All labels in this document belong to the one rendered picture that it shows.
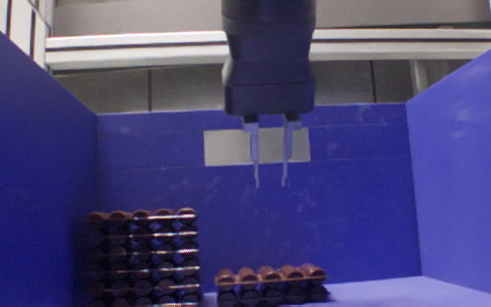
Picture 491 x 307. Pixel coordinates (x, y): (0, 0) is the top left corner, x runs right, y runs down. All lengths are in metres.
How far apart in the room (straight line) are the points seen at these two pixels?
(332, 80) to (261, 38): 0.76
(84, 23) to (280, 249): 0.53
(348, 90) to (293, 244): 0.62
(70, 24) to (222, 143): 0.40
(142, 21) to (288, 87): 0.51
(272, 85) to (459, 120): 0.19
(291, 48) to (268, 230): 0.24
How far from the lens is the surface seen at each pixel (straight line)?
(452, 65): 0.93
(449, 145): 0.50
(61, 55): 0.78
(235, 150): 1.04
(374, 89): 1.13
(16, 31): 0.82
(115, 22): 0.86
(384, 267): 0.58
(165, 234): 0.44
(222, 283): 0.44
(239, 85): 0.38
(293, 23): 0.35
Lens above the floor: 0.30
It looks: 8 degrees up
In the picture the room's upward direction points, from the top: 3 degrees counter-clockwise
